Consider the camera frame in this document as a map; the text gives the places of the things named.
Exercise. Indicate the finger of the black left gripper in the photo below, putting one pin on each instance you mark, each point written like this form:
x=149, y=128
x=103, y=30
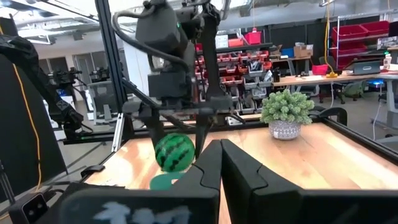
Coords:
x=155, y=127
x=202, y=133

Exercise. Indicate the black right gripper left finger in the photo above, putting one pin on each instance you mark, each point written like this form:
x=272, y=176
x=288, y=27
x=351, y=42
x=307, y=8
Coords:
x=199, y=205

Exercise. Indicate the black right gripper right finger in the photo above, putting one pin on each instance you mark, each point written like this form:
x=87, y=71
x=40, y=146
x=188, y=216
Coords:
x=280, y=205

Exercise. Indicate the green striped watermelon toy ball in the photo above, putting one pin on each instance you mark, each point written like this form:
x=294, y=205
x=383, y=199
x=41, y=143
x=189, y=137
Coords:
x=174, y=152

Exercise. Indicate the teal plastic tub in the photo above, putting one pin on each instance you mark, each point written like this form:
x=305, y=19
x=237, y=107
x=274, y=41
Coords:
x=161, y=183

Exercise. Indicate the black background robot arm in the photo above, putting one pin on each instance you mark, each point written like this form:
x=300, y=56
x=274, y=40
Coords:
x=62, y=109

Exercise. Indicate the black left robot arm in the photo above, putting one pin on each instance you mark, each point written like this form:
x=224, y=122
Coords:
x=158, y=31

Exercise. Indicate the grey office chair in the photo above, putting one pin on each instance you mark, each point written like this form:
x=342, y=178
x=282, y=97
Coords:
x=102, y=93

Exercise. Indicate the white box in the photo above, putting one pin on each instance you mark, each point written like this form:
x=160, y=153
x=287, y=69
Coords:
x=221, y=41

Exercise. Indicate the flat black table clamp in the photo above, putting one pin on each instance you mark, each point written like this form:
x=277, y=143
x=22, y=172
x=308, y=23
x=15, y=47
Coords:
x=92, y=170

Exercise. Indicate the rack of red grey bins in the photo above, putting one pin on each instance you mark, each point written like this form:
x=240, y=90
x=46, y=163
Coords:
x=248, y=71

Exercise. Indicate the green plant in patterned pot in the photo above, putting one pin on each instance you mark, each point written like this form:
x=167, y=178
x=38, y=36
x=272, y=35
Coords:
x=286, y=109

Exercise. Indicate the black bottle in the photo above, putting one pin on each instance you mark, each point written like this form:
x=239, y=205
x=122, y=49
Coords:
x=276, y=75

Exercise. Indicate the black C clamp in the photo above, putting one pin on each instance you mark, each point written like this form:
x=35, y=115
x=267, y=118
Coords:
x=337, y=112

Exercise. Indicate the blue box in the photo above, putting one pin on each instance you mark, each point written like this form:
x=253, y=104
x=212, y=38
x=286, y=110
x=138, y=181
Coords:
x=287, y=52

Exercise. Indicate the wooden desk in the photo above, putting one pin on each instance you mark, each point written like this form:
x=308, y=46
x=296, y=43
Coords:
x=311, y=80

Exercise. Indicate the cardboard box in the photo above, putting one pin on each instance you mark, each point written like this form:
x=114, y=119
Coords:
x=303, y=51

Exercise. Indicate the small red bin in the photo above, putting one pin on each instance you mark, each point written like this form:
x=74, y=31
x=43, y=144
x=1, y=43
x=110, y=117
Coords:
x=319, y=69

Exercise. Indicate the black panel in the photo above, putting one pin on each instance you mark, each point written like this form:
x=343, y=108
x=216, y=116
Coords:
x=18, y=140

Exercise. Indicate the green backpack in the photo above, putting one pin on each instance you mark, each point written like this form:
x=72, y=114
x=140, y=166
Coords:
x=354, y=89

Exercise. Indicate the grey equipment case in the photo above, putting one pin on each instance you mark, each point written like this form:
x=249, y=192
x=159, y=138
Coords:
x=363, y=68

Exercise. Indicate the shelf with red crates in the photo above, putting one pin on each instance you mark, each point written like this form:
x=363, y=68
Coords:
x=348, y=32

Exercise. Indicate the white bottle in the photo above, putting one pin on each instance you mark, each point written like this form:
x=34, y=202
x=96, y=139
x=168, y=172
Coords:
x=387, y=62

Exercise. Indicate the silver metal bracket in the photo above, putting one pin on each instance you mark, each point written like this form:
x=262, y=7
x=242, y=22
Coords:
x=118, y=133

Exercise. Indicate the black aluminium table frame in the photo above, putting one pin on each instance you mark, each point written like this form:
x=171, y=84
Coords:
x=109, y=62

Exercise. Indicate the black table-level camera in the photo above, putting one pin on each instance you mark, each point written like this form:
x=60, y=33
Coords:
x=29, y=208

